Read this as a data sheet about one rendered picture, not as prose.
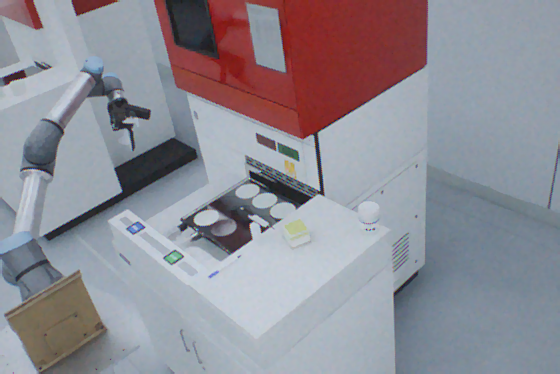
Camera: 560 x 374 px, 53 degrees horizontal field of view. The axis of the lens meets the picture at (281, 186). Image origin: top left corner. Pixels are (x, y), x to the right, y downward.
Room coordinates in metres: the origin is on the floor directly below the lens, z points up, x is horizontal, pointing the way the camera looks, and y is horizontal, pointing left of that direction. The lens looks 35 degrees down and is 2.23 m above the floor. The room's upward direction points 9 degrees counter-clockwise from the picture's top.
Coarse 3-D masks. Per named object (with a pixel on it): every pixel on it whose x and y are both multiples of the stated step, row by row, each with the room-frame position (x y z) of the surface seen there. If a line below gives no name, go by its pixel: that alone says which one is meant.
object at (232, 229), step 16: (272, 192) 1.89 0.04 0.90; (208, 208) 1.85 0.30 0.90; (224, 208) 1.83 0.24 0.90; (240, 208) 1.81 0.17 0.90; (256, 208) 1.80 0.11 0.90; (192, 224) 1.76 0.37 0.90; (224, 224) 1.73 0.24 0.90; (240, 224) 1.71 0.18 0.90; (272, 224) 1.68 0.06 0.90; (224, 240) 1.63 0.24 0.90; (240, 240) 1.62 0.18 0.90
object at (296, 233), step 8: (288, 224) 1.50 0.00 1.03; (296, 224) 1.49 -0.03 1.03; (304, 224) 1.48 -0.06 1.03; (288, 232) 1.45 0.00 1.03; (296, 232) 1.45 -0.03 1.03; (304, 232) 1.45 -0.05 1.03; (288, 240) 1.45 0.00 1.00; (296, 240) 1.44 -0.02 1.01; (304, 240) 1.45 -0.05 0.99; (296, 248) 1.44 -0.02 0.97
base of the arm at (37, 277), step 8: (40, 264) 1.39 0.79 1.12; (48, 264) 1.41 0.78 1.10; (24, 272) 1.37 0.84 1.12; (32, 272) 1.36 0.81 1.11; (40, 272) 1.37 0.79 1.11; (48, 272) 1.37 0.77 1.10; (56, 272) 1.39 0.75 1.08; (16, 280) 1.37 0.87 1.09; (24, 280) 1.35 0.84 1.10; (32, 280) 1.34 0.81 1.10; (40, 280) 1.34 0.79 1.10; (48, 280) 1.34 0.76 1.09; (56, 280) 1.35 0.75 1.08; (24, 288) 1.34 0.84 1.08; (32, 288) 1.32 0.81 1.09; (40, 288) 1.31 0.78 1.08; (24, 296) 1.32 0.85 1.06
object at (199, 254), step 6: (174, 240) 1.70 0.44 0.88; (192, 246) 1.65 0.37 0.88; (186, 252) 1.62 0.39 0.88; (192, 252) 1.61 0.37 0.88; (198, 252) 1.61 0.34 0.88; (204, 252) 1.60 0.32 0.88; (198, 258) 1.58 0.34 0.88; (204, 258) 1.57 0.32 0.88; (210, 258) 1.56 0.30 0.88; (204, 264) 1.54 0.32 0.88; (210, 264) 1.53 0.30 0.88; (216, 264) 1.53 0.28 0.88
